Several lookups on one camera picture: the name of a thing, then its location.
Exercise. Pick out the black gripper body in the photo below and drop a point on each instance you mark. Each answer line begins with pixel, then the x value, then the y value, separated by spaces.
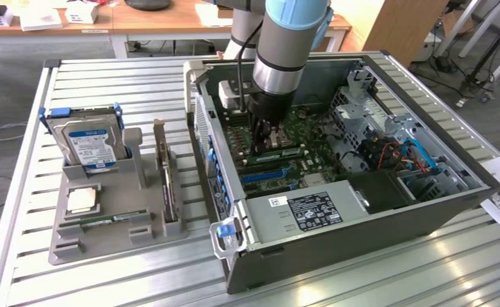
pixel 270 104

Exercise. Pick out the green RAM stick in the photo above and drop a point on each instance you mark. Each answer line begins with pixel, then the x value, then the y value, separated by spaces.
pixel 290 153
pixel 104 219

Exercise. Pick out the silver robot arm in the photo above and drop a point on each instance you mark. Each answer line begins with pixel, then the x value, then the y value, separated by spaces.
pixel 279 57

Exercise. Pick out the silver coin battery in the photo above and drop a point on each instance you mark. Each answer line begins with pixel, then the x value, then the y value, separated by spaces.
pixel 304 112

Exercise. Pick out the black expansion slot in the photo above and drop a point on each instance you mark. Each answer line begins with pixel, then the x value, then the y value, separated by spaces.
pixel 259 170

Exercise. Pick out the green motherboard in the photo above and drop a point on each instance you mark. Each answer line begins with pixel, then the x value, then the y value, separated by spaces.
pixel 318 160

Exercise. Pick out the blue expansion slot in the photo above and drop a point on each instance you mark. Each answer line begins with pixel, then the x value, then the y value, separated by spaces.
pixel 262 176

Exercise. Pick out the silver chipset heat sink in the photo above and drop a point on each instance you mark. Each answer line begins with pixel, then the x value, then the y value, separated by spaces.
pixel 316 180

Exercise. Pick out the perforated metal disk bay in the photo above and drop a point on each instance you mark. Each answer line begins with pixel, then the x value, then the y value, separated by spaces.
pixel 360 134

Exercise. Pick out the grey power supply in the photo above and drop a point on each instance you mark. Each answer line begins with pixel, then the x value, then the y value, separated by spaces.
pixel 270 224

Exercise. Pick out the green graphics card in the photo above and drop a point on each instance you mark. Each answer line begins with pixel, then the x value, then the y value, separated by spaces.
pixel 169 192

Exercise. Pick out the black fan shroud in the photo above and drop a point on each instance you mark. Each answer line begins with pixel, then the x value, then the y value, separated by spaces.
pixel 381 192

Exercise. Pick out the blue case latch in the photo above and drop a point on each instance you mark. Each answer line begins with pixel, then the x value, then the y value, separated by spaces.
pixel 226 231

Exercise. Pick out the white papers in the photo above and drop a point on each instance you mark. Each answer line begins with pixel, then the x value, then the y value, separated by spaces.
pixel 211 17

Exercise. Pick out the dark grey PC case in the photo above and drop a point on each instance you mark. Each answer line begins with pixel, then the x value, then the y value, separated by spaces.
pixel 318 256

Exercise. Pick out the open metal disk bay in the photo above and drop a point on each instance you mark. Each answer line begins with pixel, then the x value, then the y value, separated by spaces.
pixel 429 187

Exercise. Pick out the grey parts rack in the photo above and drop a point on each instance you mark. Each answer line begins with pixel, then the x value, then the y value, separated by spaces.
pixel 112 192

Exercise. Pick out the wooden cabinet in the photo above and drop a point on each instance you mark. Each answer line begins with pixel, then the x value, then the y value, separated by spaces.
pixel 402 25

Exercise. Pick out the white appliance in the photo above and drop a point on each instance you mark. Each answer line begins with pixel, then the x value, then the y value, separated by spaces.
pixel 422 48

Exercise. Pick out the black round object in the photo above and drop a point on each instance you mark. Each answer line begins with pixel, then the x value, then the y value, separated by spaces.
pixel 147 4

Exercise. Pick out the silver CPU chip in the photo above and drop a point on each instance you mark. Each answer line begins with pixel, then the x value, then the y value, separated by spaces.
pixel 82 201

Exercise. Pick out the brown cardboard box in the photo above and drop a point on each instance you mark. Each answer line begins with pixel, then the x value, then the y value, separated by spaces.
pixel 459 25

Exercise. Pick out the white paper sheet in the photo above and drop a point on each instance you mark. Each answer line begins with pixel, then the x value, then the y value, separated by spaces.
pixel 499 169

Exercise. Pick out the small white box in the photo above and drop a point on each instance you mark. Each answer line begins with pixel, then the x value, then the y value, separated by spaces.
pixel 80 14

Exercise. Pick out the black wheeled stand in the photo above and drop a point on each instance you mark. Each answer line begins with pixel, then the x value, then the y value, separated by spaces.
pixel 488 57

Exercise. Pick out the wooden desk white frame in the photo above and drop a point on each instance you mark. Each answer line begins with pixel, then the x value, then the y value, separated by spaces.
pixel 169 19
pixel 104 17

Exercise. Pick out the hard disk blue bracket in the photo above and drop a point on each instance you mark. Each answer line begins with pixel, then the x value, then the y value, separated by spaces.
pixel 87 144

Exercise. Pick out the white table frame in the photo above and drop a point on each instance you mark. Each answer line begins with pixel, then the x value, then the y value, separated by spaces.
pixel 488 30

